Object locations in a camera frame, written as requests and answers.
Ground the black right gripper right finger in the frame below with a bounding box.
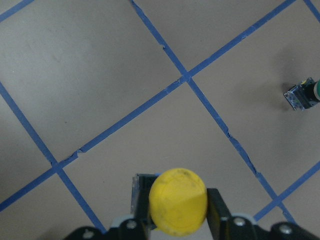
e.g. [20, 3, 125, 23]
[206, 188, 319, 240]

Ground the yellow push button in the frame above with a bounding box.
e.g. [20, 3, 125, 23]
[131, 168, 208, 237]

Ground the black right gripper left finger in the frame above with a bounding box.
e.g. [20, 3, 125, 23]
[65, 174, 155, 240]

